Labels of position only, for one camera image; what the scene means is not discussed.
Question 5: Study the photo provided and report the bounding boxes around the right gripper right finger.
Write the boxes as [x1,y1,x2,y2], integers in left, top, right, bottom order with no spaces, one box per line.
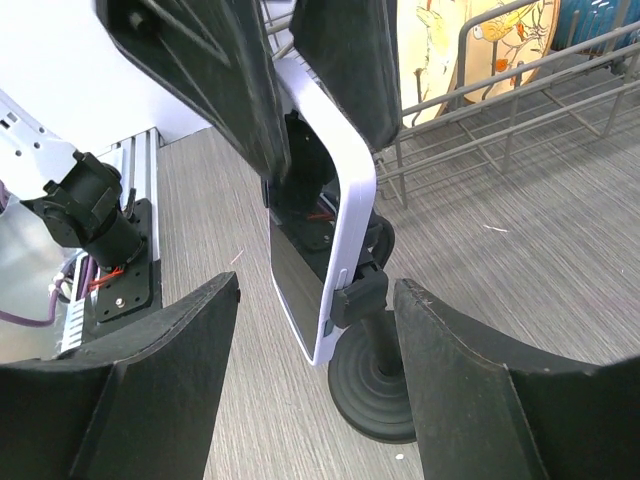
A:
[394,279,639,479]

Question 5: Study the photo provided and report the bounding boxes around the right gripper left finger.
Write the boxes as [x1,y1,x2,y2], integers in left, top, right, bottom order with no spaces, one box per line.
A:
[1,272,240,479]

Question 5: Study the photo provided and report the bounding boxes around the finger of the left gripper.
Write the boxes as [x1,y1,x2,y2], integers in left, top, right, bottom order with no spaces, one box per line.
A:
[95,0,291,180]
[289,0,401,150]

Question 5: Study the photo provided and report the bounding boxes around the black phone stand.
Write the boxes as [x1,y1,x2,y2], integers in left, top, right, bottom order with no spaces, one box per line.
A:
[328,212,416,444]

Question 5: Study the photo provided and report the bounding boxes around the phone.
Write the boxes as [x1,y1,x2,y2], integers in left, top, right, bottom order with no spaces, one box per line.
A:
[266,58,376,366]

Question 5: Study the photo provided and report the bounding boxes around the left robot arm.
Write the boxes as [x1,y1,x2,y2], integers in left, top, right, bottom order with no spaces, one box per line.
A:
[21,1,401,269]

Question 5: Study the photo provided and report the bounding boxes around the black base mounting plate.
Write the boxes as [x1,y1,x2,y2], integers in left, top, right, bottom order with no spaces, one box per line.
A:
[83,199,161,339]

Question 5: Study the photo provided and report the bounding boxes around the blue ceramic cup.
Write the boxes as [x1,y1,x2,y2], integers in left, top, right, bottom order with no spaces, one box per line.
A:
[551,0,639,55]

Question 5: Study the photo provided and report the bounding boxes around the white cable duct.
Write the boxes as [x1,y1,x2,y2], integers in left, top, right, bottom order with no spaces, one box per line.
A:
[57,279,101,351]

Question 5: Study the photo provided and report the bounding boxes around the grey wire dish rack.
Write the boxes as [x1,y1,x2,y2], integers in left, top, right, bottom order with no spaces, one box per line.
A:
[259,0,640,209]

